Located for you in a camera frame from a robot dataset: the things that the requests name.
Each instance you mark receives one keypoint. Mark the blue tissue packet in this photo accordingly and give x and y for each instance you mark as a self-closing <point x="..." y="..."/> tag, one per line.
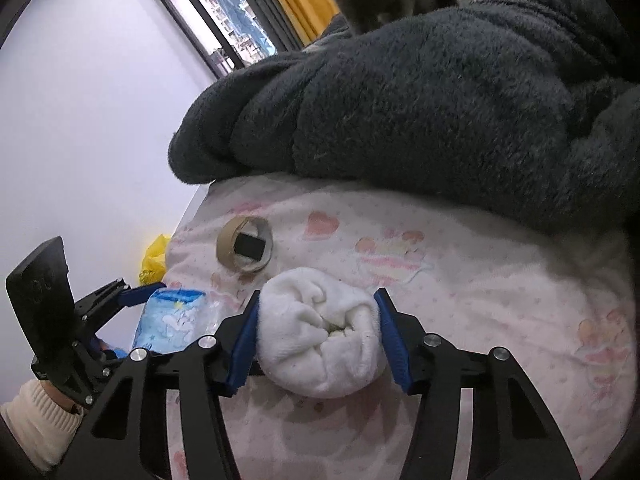
<point x="170" y="320"/>

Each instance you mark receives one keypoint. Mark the dark grey fleece blanket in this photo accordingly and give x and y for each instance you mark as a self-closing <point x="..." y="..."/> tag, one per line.
<point x="400" y="110"/>

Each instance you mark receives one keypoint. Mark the person's left forearm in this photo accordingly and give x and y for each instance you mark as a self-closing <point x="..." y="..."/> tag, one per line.
<point x="37" y="425"/>

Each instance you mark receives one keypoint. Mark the white sock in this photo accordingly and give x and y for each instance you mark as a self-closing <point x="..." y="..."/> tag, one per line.
<point x="310" y="340"/>

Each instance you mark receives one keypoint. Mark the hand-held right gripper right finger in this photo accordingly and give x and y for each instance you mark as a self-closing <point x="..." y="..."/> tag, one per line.
<point x="393" y="340"/>

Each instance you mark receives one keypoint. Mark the pink printed bed sheet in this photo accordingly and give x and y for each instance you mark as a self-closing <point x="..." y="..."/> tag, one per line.
<point x="500" y="285"/>

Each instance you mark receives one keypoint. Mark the yellow cloth item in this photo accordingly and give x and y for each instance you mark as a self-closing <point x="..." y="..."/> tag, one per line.
<point x="155" y="260"/>

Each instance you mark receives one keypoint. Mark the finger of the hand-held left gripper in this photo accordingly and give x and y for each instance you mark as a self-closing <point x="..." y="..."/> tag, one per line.
<point x="107" y="354"/>
<point x="137" y="295"/>

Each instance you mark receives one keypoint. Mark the window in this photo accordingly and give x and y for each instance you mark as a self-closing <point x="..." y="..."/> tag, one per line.
<point x="200" y="5"/>

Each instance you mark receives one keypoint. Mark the blue hanging garment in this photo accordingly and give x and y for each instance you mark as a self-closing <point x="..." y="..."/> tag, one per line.
<point x="240" y="15"/>

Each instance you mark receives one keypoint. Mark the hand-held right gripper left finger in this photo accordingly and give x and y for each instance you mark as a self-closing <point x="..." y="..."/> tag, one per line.
<point x="244" y="347"/>

